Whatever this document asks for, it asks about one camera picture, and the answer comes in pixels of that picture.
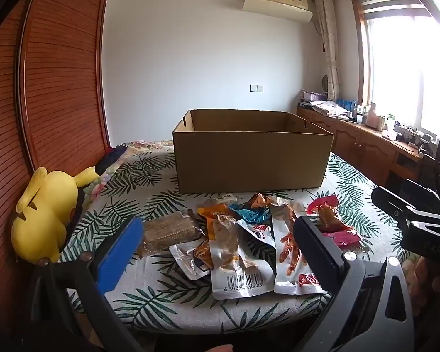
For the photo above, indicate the wooden cabinet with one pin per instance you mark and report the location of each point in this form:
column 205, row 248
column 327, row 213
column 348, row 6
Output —
column 359, row 146

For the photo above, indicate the folded floral cloth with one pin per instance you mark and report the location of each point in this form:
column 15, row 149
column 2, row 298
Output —
column 330, row 109

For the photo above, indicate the patterned cream curtain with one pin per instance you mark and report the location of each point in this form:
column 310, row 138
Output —
column 328, row 44

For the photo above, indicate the brown cardboard box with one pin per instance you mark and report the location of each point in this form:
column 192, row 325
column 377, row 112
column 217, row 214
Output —
column 253, row 161

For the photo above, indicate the large silver barcode packet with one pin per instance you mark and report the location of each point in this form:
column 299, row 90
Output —
column 234, row 264

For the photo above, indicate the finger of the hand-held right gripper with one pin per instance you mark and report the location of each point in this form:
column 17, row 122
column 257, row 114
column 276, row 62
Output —
column 388, row 201
column 421, row 194

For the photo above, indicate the clear brown cracker packet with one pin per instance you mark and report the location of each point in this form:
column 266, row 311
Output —
column 170, row 233

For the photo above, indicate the wooden slatted wardrobe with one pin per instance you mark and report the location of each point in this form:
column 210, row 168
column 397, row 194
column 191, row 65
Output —
column 58, row 80

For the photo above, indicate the white wall switch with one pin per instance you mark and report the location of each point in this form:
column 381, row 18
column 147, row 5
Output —
column 256, row 88

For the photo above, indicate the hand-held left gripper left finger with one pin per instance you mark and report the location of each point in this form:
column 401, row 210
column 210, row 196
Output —
column 121, row 253

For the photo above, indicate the blue packet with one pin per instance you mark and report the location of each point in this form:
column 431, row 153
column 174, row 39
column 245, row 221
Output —
column 344, row 104

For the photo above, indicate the teal foil wrapper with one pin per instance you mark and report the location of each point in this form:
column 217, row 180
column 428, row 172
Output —
column 247, row 214

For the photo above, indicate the small grey fan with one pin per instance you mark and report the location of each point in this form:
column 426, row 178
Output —
column 325, row 83

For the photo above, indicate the white chicken feet packet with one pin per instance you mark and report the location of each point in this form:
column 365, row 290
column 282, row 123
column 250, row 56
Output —
column 289, row 253

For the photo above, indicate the bronze foil wrapper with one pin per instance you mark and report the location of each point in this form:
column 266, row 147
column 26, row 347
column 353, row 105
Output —
column 260, row 201

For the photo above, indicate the pink snack packet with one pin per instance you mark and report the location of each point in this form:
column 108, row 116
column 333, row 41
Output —
column 343, row 238

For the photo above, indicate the brown meat packet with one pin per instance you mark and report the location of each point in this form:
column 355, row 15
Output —
column 332, row 222

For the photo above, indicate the pink bottle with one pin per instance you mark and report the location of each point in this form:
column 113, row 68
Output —
column 371, row 115

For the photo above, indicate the purple box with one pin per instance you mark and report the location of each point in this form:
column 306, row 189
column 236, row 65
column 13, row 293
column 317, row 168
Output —
column 313, row 96

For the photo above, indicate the floral blanket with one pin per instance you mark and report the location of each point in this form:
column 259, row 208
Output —
column 146, row 146

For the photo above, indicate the small silver orange packet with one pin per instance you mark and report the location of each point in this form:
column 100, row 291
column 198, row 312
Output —
column 185, row 260

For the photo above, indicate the orange snack packet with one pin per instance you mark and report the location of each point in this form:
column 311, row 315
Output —
column 214, row 212

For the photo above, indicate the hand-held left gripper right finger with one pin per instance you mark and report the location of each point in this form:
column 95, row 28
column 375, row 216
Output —
column 315, row 249

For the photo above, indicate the dark blue clothing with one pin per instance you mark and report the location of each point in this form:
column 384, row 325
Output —
column 112, row 157

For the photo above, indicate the yellow plush toy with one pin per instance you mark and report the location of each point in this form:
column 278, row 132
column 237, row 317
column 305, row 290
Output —
column 44, row 216

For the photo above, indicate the white air deflector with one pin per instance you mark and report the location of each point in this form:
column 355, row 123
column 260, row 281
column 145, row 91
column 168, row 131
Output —
column 278, row 9

